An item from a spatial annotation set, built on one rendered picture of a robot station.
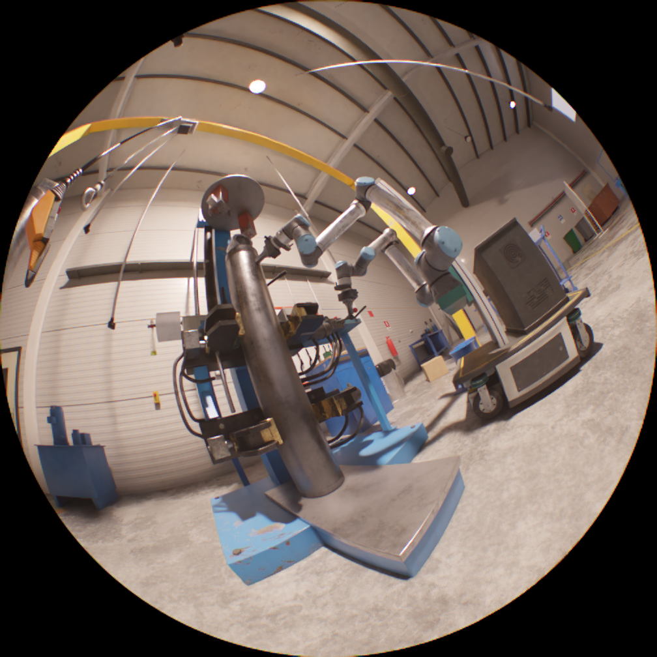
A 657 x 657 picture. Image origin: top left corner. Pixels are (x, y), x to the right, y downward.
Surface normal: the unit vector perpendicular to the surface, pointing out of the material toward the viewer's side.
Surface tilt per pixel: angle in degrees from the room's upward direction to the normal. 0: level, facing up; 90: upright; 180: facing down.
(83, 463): 90
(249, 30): 174
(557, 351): 90
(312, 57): 174
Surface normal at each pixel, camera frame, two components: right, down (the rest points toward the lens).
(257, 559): 0.57, -0.49
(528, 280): -0.65, 0.02
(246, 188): 0.39, 0.87
